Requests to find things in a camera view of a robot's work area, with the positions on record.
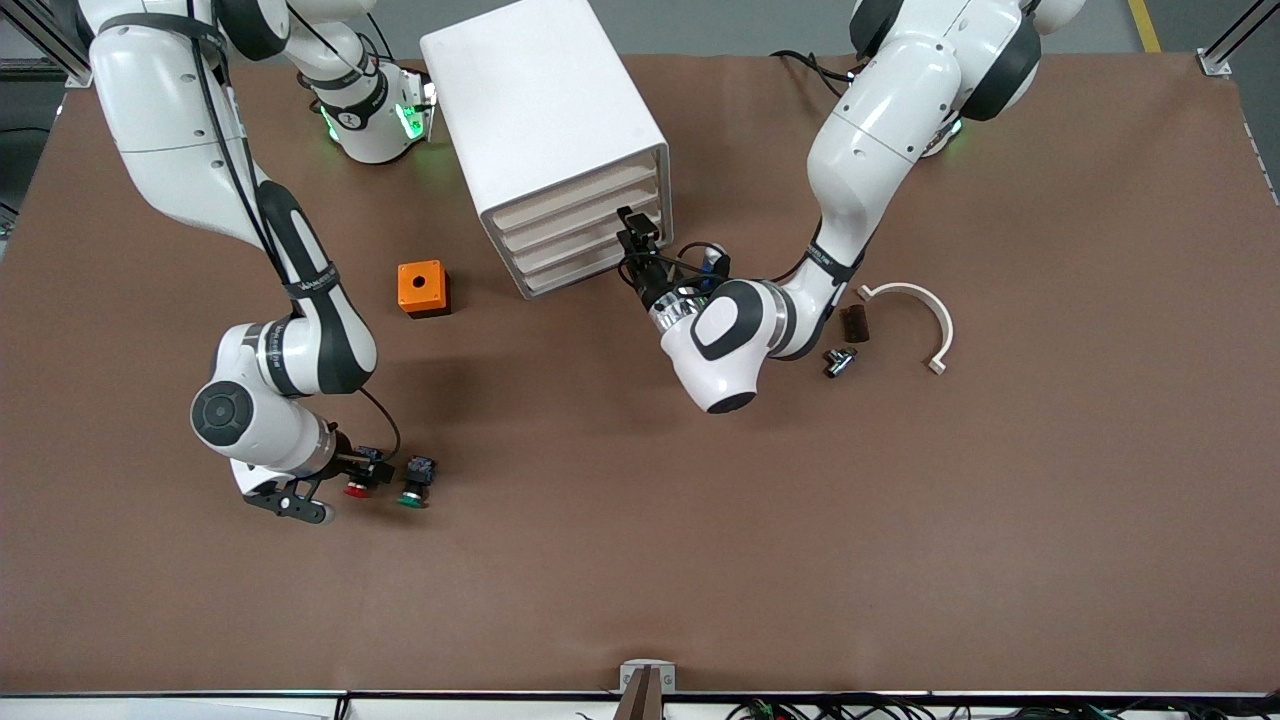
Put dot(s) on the small metal fitting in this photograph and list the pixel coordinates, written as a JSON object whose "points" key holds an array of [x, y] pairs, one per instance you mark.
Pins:
{"points": [[840, 362]]}

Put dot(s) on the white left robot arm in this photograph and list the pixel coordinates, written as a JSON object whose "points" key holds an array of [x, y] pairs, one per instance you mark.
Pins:
{"points": [[880, 130]]}

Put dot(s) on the green push button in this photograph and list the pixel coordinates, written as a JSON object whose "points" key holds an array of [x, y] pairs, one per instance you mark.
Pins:
{"points": [[415, 480]]}

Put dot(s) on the aluminium frame profile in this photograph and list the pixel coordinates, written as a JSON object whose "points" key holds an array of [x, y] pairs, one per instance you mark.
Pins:
{"points": [[60, 50], [1225, 50]]}

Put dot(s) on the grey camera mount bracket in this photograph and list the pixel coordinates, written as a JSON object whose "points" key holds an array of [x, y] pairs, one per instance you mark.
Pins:
{"points": [[630, 678]]}

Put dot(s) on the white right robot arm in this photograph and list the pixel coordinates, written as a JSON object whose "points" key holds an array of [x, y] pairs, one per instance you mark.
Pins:
{"points": [[170, 130]]}

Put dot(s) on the brown ridged block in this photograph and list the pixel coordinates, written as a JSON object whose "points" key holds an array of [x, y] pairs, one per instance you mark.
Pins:
{"points": [[854, 324]]}

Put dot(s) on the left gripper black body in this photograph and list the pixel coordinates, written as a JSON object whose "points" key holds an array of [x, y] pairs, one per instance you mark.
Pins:
{"points": [[651, 283]]}

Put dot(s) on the red push button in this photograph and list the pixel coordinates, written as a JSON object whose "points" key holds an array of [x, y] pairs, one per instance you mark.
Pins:
{"points": [[356, 489]]}

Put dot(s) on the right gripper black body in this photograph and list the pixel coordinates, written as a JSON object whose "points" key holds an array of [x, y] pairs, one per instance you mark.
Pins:
{"points": [[349, 463]]}

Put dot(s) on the orange button box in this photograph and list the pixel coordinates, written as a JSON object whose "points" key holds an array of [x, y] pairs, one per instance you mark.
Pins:
{"points": [[420, 285]]}

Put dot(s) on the white curved plastic clip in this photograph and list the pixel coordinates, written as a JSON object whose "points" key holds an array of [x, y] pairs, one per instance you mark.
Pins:
{"points": [[940, 315]]}

